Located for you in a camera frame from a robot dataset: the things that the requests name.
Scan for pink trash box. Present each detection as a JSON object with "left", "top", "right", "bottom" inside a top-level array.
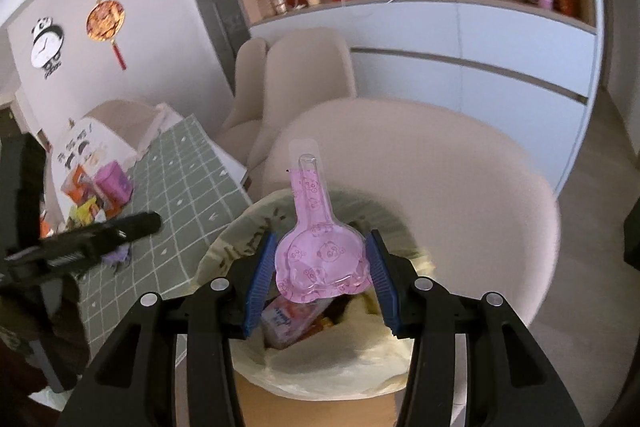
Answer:
[{"left": 93, "top": 161, "right": 134, "bottom": 206}]

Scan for near beige chair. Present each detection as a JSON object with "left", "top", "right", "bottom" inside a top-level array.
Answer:
[{"left": 262, "top": 98, "right": 561, "bottom": 324}]

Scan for panda wall clock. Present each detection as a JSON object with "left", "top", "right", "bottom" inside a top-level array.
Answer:
[{"left": 30, "top": 17, "right": 64, "bottom": 79}]

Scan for purple crumpled wrapper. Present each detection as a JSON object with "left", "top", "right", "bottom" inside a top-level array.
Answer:
[{"left": 102, "top": 244, "right": 131, "bottom": 268}]

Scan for orange snack box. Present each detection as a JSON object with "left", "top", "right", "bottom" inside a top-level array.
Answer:
[{"left": 62, "top": 166, "right": 96, "bottom": 206}]

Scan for pink wrapper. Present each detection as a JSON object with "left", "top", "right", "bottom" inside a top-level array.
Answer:
[{"left": 260, "top": 296, "right": 332, "bottom": 349}]

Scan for trash bin with yellow bag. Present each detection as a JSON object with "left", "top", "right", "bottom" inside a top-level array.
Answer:
[{"left": 191, "top": 188, "right": 435, "bottom": 401}]

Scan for far beige chair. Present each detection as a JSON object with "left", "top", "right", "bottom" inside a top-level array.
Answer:
[{"left": 214, "top": 38, "right": 268, "bottom": 165}]

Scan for beige chair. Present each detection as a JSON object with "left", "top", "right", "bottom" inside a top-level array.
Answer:
[
  {"left": 247, "top": 28, "right": 357, "bottom": 178},
  {"left": 262, "top": 98, "right": 561, "bottom": 324},
  {"left": 214, "top": 38, "right": 268, "bottom": 165}
]

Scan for red Chinese knot ornament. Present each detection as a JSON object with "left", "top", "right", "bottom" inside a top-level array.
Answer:
[{"left": 85, "top": 0, "right": 127, "bottom": 70}]

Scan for green checked tablecloth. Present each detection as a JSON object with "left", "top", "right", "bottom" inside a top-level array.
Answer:
[{"left": 78, "top": 116, "right": 250, "bottom": 355}]

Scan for white sideboard cabinet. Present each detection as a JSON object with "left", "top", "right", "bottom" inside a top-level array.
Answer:
[{"left": 250, "top": 0, "right": 602, "bottom": 192}]

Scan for middle beige chair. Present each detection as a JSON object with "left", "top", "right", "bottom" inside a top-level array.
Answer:
[{"left": 247, "top": 28, "right": 357, "bottom": 178}]

